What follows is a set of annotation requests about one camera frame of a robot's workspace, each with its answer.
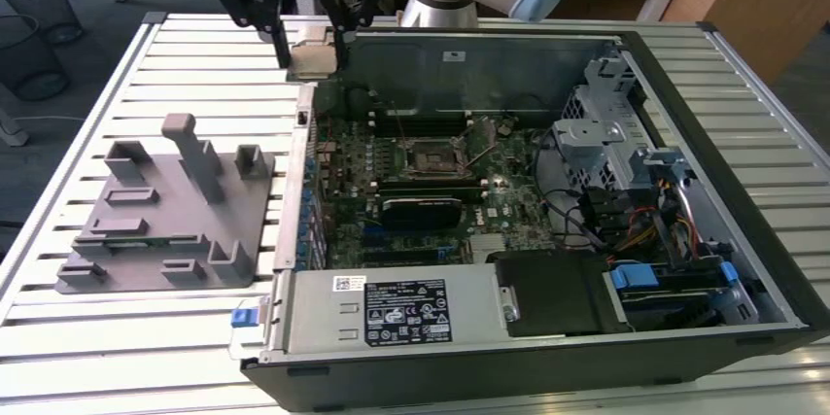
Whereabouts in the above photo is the silver square CPU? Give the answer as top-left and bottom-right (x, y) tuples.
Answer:
(288, 43), (341, 81)

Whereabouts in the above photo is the metal socket cover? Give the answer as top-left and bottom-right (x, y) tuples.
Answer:
(458, 118), (499, 164)

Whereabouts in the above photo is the CPU socket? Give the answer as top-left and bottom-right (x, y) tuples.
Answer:
(400, 137), (472, 181)

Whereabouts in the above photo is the black RAM slot bank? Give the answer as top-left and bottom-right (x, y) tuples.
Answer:
(367, 108), (474, 133)
(373, 176), (488, 200)

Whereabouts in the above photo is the black graphics card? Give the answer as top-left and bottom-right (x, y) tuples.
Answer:
(379, 196), (467, 232)

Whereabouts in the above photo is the white furniture foot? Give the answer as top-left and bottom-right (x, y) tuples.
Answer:
(0, 102), (28, 148)

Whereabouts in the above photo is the silver metal drive cage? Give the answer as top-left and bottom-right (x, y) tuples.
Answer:
(550, 57), (699, 202)

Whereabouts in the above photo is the green motherboard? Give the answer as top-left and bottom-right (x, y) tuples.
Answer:
(309, 111), (572, 270)

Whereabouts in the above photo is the grey plastic parts rack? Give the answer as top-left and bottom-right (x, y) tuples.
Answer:
(55, 113), (273, 295)

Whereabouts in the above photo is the small silver heatsink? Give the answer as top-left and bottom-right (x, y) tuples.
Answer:
(470, 233), (511, 263)

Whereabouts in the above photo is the green RAM stick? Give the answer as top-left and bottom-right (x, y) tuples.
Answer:
(103, 237), (201, 248)

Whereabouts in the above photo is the silver power supply unit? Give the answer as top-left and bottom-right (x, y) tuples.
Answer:
(284, 266), (511, 356)

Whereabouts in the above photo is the wooden cabinet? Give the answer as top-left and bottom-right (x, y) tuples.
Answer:
(662, 0), (830, 91)

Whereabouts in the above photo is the hard disk in blue carrier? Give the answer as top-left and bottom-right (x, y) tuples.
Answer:
(606, 259), (740, 333)

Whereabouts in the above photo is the black open PC case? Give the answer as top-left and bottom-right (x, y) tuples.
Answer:
(229, 20), (830, 414)

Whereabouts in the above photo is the black wire mesh bin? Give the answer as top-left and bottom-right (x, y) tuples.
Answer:
(2, 0), (87, 45)
(0, 14), (72, 103)

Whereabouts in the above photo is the orange yellow wire bundle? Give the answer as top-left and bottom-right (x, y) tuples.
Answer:
(606, 181), (708, 263)

